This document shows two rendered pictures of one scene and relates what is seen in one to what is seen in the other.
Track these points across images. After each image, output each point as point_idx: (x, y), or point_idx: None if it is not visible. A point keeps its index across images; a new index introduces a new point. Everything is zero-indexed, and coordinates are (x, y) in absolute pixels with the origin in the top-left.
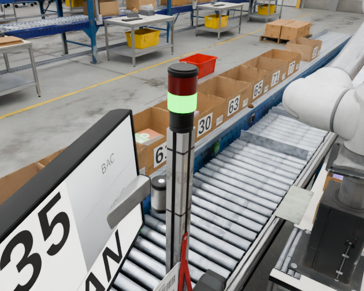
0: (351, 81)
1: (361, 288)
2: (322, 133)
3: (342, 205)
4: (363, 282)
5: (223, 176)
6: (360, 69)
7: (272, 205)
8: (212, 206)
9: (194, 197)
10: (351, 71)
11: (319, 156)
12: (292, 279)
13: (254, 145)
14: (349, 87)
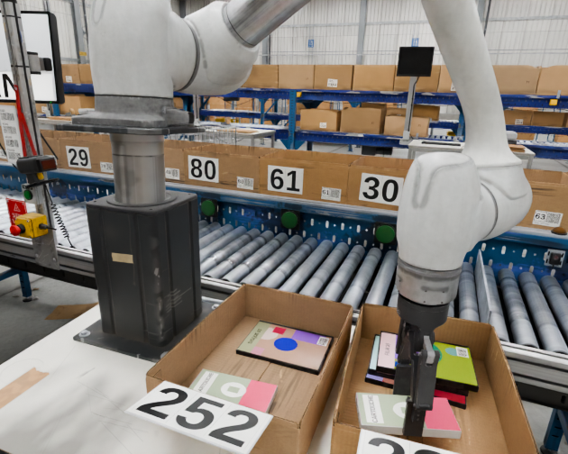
0: (210, 13)
1: (92, 347)
2: None
3: None
4: (105, 351)
5: (333, 254)
6: (258, 1)
7: (280, 287)
8: (257, 250)
9: (271, 240)
10: (232, 2)
11: (525, 353)
12: None
13: (465, 276)
14: (195, 21)
